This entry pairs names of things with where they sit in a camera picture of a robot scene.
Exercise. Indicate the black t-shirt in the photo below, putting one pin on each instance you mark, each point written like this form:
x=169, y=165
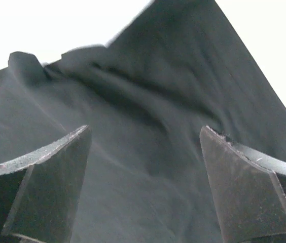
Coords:
x=177, y=67

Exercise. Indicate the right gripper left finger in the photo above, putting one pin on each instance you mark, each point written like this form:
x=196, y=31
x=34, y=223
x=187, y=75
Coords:
x=40, y=191

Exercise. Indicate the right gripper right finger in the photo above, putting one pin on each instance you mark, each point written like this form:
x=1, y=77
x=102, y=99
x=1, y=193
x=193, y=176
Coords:
x=248, y=189

